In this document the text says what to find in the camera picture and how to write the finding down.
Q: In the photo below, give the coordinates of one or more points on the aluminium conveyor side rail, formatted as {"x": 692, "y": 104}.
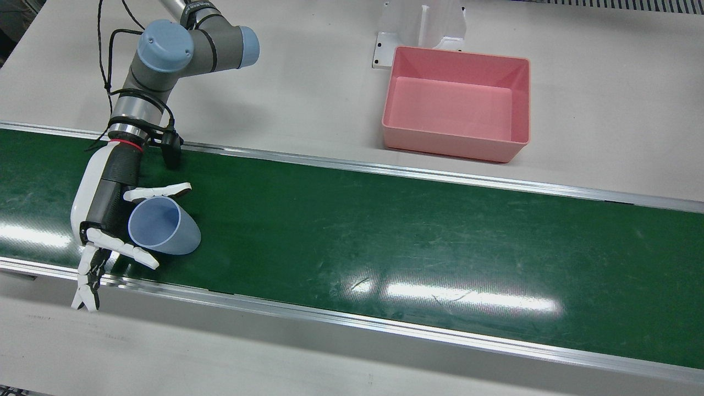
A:
{"x": 352, "y": 166}
{"x": 352, "y": 318}

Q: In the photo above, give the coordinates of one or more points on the green conveyor belt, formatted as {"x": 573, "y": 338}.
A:
{"x": 385, "y": 236}

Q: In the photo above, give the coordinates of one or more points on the white metal bracket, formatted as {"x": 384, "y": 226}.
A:
{"x": 440, "y": 22}

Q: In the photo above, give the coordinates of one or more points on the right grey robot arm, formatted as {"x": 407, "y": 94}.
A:
{"x": 165, "y": 55}

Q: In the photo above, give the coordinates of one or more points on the pink plastic box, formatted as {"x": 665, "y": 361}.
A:
{"x": 456, "y": 104}

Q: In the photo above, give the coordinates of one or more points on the translucent blue plastic cup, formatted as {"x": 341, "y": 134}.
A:
{"x": 176, "y": 236}

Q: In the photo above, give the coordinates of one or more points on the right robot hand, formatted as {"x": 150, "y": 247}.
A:
{"x": 104, "y": 203}

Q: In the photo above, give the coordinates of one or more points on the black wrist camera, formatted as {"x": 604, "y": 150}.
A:
{"x": 172, "y": 154}

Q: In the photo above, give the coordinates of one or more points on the black ribbed floor strip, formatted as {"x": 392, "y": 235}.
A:
{"x": 632, "y": 4}

